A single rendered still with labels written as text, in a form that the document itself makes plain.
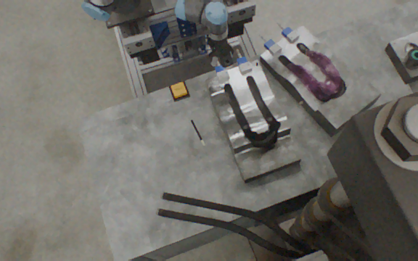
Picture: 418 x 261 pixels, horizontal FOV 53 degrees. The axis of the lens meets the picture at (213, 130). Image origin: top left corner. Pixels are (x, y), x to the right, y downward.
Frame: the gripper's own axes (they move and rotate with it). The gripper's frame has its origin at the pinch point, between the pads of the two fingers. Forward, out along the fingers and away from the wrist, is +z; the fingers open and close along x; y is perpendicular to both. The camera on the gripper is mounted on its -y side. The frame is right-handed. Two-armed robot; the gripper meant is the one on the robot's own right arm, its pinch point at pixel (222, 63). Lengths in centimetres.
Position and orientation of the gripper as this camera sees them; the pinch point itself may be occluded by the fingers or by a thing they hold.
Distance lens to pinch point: 182.5
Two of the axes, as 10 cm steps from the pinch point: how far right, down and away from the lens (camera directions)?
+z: 0.6, 3.4, 9.4
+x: -9.4, 3.4, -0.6
